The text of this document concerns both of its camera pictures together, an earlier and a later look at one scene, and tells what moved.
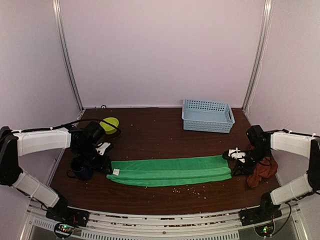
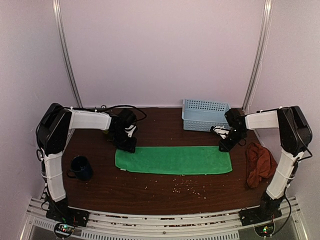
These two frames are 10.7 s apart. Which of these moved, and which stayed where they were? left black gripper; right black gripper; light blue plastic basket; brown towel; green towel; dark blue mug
Moved: left black gripper; green towel; right black gripper
Stayed: brown towel; dark blue mug; light blue plastic basket
